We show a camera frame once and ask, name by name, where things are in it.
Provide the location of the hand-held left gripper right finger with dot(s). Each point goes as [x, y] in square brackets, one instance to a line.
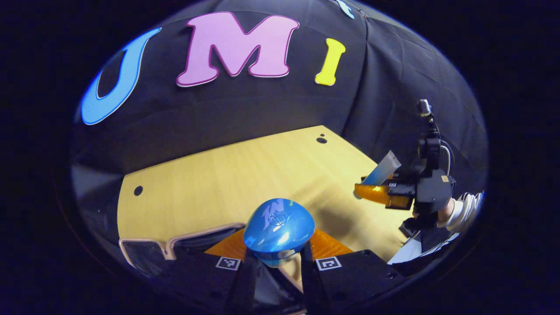
[313, 288]

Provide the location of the blue round-cap bottle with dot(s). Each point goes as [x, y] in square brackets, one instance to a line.
[278, 229]

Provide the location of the pink suitcase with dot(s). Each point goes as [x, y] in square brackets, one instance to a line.
[144, 256]

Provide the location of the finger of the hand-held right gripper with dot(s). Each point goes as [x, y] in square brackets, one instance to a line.
[376, 193]
[402, 180]

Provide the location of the blue and white tube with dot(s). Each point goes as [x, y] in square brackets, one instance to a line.
[383, 168]

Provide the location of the person's clothing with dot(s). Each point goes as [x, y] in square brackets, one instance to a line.
[407, 251]

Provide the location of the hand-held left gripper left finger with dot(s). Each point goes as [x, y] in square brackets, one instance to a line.
[243, 284]

